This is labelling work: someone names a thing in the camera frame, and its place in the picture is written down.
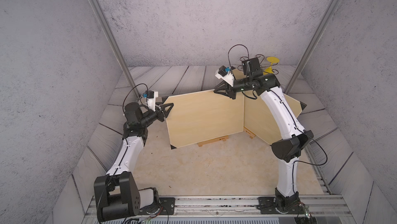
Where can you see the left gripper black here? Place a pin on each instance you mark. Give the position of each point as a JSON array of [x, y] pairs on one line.
[[161, 115]]

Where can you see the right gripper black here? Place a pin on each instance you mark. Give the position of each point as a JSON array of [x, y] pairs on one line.
[[227, 89]]

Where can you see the wooden board black corners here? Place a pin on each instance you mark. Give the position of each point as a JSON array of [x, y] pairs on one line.
[[258, 118], [201, 116]]

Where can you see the small wooden easel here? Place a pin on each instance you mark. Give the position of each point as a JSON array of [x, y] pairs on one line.
[[249, 133]]

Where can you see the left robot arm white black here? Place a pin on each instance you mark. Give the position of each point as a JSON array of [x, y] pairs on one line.
[[116, 193]]

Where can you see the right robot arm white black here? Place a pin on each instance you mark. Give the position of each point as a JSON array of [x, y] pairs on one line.
[[294, 137]]

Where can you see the metal scroll stand dark base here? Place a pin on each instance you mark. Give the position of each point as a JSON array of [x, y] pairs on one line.
[[263, 63]]

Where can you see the yellow plastic wine glass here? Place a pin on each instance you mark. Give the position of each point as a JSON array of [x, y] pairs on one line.
[[272, 62]]

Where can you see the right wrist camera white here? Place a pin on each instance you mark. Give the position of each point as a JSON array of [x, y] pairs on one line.
[[226, 74]]

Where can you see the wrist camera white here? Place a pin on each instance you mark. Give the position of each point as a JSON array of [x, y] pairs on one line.
[[226, 74], [151, 97]]

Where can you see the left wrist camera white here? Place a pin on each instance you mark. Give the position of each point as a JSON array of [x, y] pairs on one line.
[[151, 97]]

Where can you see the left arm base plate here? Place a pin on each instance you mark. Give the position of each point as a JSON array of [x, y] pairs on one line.
[[164, 206]]

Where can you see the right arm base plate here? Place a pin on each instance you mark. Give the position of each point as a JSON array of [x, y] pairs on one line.
[[267, 205]]

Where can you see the aluminium mounting rail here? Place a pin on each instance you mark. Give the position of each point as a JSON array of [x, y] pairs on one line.
[[319, 209]]

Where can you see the right metal frame post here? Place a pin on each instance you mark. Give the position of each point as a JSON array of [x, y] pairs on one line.
[[325, 19]]

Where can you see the metal frame post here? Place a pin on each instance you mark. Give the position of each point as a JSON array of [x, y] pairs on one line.
[[99, 14], [325, 19]]

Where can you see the left metal frame post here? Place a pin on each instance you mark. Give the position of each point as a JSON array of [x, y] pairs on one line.
[[99, 14]]

